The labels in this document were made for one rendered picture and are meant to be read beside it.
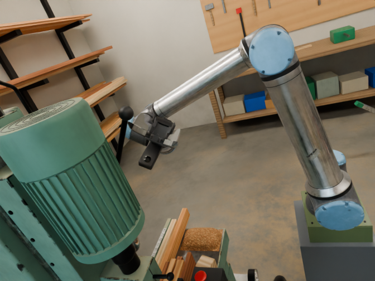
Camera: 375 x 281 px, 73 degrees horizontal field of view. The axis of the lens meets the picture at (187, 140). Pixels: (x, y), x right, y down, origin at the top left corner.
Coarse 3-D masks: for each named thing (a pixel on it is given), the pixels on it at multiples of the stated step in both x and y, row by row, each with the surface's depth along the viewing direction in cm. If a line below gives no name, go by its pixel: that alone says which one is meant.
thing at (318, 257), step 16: (304, 224) 122; (304, 240) 115; (304, 256) 115; (320, 256) 113; (336, 256) 110; (352, 256) 108; (368, 256) 106; (320, 272) 117; (336, 272) 115; (352, 272) 112; (368, 272) 110
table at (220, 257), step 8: (184, 232) 93; (224, 232) 88; (224, 240) 86; (224, 248) 85; (176, 256) 85; (184, 256) 84; (200, 256) 82; (208, 256) 81; (216, 256) 80; (224, 256) 83; (224, 264) 82
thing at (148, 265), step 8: (144, 256) 67; (152, 256) 66; (112, 264) 68; (144, 264) 64; (152, 264) 65; (104, 272) 66; (112, 272) 65; (120, 272) 65; (136, 272) 63; (144, 272) 62; (152, 272) 64; (160, 272) 68; (104, 280) 65; (112, 280) 64; (120, 280) 63; (128, 280) 62; (136, 280) 61; (144, 280) 61; (152, 280) 64
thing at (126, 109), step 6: (120, 108) 58; (126, 108) 57; (120, 114) 58; (126, 114) 57; (132, 114) 58; (126, 120) 59; (126, 126) 61; (120, 132) 61; (120, 138) 62; (120, 144) 63; (120, 150) 64; (120, 156) 66; (120, 162) 67
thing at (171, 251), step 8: (184, 208) 99; (184, 216) 96; (176, 224) 93; (184, 224) 95; (176, 232) 89; (176, 240) 87; (168, 248) 84; (176, 248) 86; (168, 256) 81; (160, 264) 79
